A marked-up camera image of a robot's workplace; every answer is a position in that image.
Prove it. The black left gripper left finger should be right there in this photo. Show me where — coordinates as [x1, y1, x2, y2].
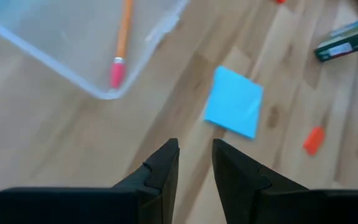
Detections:
[0, 138, 180, 224]

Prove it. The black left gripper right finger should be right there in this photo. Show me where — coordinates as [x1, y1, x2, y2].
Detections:
[212, 139, 358, 224]

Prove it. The blue sticky note pad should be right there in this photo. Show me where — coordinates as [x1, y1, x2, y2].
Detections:
[203, 65, 264, 140]

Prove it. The green crayon box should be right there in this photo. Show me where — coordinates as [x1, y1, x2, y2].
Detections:
[314, 12, 358, 62]

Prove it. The small orange eraser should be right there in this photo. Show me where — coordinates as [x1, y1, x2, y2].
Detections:
[302, 126, 326, 156]

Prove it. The orange pencil with pink eraser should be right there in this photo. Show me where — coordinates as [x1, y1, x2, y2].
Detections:
[109, 0, 134, 90]

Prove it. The clear plastic container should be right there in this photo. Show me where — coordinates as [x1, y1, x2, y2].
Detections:
[0, 0, 190, 100]

